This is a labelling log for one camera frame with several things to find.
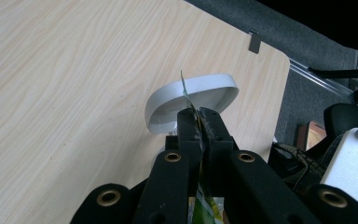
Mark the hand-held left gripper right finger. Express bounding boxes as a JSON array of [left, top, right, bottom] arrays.
[[200, 106, 235, 191]]

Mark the brown wooden box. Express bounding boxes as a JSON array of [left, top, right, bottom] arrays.
[[296, 120, 328, 152]]

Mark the metal table edge clip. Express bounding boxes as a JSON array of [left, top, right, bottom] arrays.
[[248, 30, 261, 55]]

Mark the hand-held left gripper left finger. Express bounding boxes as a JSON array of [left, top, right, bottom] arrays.
[[165, 106, 204, 198]]

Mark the white oval bowl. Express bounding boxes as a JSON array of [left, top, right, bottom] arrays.
[[145, 73, 241, 135]]

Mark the black seat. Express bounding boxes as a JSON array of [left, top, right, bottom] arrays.
[[323, 103, 358, 138]]

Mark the braided cable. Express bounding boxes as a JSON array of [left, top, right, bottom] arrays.
[[273, 142, 325, 190]]

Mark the yellow food packet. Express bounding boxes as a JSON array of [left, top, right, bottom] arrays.
[[180, 69, 226, 224]]

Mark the aluminium rail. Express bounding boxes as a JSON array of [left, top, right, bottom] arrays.
[[288, 57, 355, 101]]

